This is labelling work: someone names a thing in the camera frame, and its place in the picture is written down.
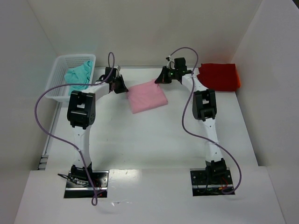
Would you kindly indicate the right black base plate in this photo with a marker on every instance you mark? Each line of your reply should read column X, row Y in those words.
column 203, row 184

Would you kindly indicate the white plastic basket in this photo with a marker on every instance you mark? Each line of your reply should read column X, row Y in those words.
column 61, row 66

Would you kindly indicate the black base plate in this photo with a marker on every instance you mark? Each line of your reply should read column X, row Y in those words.
column 203, row 184
column 77, row 188

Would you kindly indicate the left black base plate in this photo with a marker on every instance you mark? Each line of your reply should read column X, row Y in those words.
column 77, row 188

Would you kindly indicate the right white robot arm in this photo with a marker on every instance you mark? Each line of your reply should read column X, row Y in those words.
column 204, row 110

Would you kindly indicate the red folded t shirt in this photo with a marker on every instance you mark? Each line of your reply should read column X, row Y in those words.
column 219, row 77

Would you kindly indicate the teal t shirt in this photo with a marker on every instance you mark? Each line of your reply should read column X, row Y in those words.
column 79, row 75

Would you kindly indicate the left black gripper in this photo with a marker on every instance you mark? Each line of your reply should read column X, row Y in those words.
column 119, row 84

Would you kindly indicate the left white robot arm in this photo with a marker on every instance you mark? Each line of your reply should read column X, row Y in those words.
column 82, row 114

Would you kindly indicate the pink polo shirt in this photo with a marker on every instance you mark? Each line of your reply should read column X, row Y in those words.
column 146, row 96

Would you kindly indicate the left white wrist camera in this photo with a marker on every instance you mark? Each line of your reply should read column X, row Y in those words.
column 118, row 68

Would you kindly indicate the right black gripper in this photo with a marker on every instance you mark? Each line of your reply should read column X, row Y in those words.
column 164, row 76

